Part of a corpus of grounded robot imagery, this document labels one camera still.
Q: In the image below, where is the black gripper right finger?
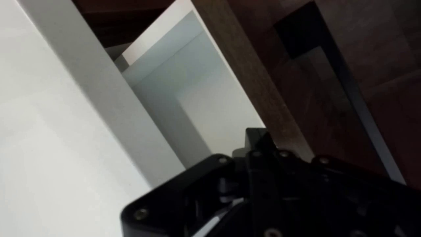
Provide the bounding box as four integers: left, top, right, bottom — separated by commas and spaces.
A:
260, 128, 421, 237

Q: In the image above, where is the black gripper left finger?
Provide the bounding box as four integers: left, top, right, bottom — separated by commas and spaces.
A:
118, 127, 263, 237

